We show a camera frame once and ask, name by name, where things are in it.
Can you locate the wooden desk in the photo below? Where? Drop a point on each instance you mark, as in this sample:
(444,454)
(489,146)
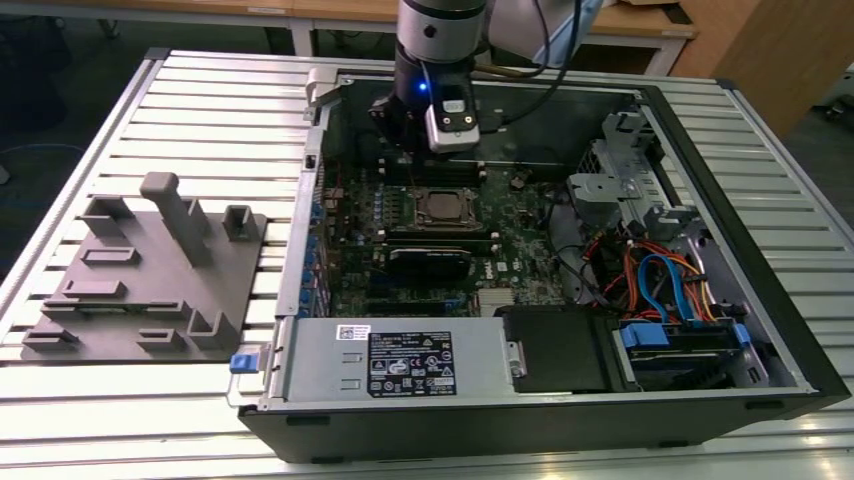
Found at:
(641,27)

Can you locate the black PC case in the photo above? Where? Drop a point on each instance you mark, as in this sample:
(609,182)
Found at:
(534,435)

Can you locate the green motherboard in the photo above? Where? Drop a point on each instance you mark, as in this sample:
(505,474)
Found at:
(528,250)

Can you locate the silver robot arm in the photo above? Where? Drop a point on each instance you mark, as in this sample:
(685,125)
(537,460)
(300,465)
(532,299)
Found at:
(441,25)

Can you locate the small silver heat sink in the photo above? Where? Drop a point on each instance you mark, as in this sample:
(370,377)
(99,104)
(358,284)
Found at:
(496,296)

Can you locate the grey parts rack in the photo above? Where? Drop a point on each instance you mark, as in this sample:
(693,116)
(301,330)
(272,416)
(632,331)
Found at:
(148,280)

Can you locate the silver CPU chip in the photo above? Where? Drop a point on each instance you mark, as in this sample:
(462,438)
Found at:
(444,205)

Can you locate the copper coloured tube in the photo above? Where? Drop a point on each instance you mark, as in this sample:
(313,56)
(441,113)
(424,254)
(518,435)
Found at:
(501,69)

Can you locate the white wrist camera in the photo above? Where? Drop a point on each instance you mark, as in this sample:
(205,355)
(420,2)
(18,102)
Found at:
(454,122)

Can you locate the wooden cabinet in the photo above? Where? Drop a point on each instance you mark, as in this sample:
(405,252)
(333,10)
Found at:
(768,50)

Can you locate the CPU socket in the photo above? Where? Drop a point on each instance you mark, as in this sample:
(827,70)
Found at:
(484,225)

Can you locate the silver metal drive cage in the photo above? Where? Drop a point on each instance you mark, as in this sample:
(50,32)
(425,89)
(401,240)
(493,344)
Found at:
(601,190)

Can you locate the silver power supply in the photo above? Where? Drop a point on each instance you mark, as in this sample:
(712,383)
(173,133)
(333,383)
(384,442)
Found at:
(321,360)

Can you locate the blue case latch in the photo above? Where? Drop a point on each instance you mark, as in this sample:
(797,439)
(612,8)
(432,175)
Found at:
(242,363)

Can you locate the hard disk in blue carrier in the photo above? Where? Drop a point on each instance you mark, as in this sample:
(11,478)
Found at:
(644,337)

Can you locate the black graphics card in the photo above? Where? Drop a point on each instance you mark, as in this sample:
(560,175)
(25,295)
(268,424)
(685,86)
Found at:
(428,265)

